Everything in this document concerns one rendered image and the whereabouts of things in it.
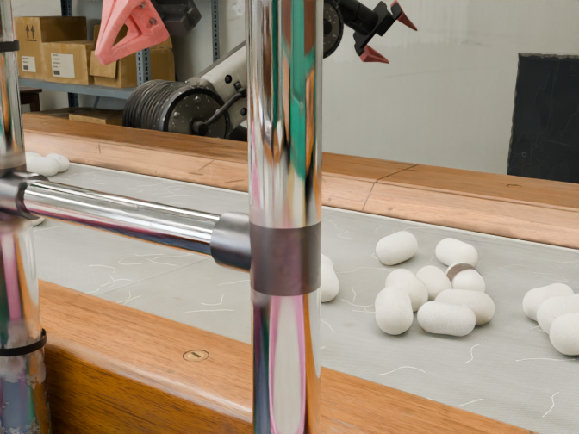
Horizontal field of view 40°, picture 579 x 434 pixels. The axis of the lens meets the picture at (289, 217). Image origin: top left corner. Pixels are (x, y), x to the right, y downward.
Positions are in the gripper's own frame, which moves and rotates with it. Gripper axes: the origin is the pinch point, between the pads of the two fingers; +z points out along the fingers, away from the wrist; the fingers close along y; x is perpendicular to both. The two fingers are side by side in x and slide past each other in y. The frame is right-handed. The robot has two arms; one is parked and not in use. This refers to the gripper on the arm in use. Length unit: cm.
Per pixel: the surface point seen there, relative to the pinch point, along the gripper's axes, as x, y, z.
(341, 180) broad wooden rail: 11.2, 24.7, 3.0
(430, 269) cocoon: 0.8, 41.3, 16.2
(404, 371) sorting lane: -4, 45, 25
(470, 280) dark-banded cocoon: 1.1, 43.8, 16.3
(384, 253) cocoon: 3.5, 36.4, 14.2
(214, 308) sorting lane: -3.3, 31.6, 24.3
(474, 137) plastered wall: 158, -42, -131
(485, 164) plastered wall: 165, -37, -125
